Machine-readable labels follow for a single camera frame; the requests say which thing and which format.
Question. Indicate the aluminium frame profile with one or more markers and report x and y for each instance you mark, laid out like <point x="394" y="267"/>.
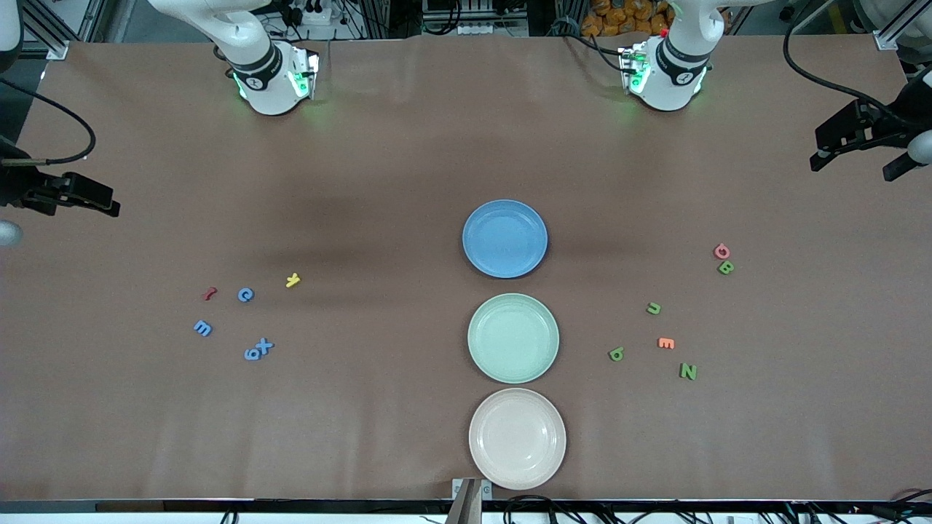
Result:
<point x="57" y="51"/>
<point x="888" y="40"/>

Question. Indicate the green letter B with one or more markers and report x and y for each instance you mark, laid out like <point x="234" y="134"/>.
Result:
<point x="725" y="267"/>

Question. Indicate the blue letter E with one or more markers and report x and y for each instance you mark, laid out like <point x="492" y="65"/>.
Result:
<point x="202" y="328"/>

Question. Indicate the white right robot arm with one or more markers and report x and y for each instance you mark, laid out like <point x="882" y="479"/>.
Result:
<point x="255" y="44"/>

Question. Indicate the green letter U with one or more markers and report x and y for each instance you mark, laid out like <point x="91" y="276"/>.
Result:
<point x="654" y="311"/>

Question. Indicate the orange objects pile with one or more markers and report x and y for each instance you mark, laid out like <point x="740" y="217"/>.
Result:
<point x="619" y="18"/>

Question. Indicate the yellow letter Y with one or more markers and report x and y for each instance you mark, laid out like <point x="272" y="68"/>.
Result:
<point x="293" y="279"/>

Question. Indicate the white power strip with plugs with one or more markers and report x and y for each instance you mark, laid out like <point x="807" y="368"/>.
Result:
<point x="320" y="20"/>

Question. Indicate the brown table cover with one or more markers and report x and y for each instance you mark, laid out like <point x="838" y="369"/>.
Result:
<point x="364" y="407"/>

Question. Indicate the light green plate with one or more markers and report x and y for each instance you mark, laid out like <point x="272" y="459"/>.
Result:
<point x="513" y="338"/>

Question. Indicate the blue plate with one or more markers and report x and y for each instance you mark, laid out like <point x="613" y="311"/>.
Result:
<point x="504" y="239"/>

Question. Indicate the green letter N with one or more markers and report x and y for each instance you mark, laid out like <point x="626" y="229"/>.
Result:
<point x="687" y="371"/>

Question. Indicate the blue letter X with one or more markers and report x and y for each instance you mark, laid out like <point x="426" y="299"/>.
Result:
<point x="264" y="346"/>

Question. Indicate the metal table edge bracket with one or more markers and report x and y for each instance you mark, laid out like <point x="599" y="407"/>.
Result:
<point x="466" y="502"/>

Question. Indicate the red letter D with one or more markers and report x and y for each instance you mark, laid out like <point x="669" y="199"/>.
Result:
<point x="716" y="251"/>

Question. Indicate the dark red letter J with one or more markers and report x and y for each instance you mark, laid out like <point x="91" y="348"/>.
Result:
<point x="209" y="294"/>

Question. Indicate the green letter P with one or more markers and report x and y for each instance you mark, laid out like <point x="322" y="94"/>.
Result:
<point x="616" y="354"/>

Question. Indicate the long white power strip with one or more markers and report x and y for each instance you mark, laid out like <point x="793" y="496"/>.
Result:
<point x="495" y="29"/>

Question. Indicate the black table edge rail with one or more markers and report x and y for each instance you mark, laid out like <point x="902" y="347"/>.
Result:
<point x="218" y="505"/>

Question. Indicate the pale pink plate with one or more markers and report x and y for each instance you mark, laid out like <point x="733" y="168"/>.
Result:
<point x="517" y="439"/>

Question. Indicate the blue letter C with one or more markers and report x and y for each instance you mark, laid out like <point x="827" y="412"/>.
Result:
<point x="240" y="295"/>

